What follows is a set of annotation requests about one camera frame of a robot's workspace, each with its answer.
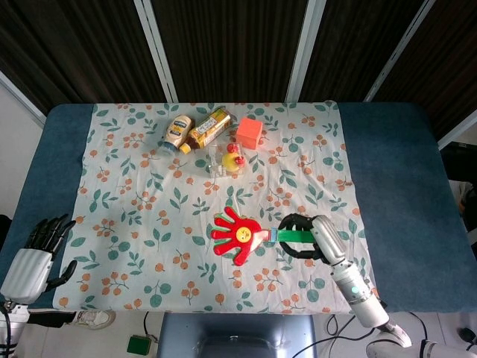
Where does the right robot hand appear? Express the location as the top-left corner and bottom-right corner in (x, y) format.
(278, 213), (347, 268)

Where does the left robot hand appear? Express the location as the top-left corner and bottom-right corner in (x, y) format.
(0, 213), (78, 304)

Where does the red hand clapper toy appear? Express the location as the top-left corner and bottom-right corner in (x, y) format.
(210, 206), (318, 267)

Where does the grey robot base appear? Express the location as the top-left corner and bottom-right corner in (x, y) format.
(158, 312), (318, 358)

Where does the white sneaker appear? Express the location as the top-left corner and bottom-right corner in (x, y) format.
(76, 309), (116, 331)

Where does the blue table cover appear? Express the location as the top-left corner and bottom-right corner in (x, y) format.
(0, 102), (477, 310)

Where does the small red toy piece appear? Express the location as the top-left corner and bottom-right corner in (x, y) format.
(227, 143), (246, 166)

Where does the yellow ball toy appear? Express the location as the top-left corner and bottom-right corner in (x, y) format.
(221, 151), (241, 172)

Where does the orange foam cube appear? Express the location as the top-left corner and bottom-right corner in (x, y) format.
(236, 116), (264, 149)

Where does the clear plastic box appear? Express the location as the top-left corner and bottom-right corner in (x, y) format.
(206, 143), (247, 178)

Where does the green floor box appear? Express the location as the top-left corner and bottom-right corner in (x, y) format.
(126, 335), (151, 357)

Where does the fruit and leaf print tablecloth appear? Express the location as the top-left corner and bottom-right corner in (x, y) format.
(54, 101), (377, 314)

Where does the brown sauce bottle yellow cap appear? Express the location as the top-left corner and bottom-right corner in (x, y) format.
(178, 106), (232, 154)

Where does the mayonnaise squeeze bottle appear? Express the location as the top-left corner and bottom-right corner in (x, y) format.
(158, 114), (197, 156)

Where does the black floor cable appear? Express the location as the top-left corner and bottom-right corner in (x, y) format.
(294, 315), (373, 358)
(142, 312), (161, 343)

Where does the white partition post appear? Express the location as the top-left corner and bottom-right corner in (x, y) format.
(0, 70), (48, 124)
(285, 0), (327, 104)
(364, 0), (435, 102)
(437, 111), (477, 150)
(133, 0), (179, 104)

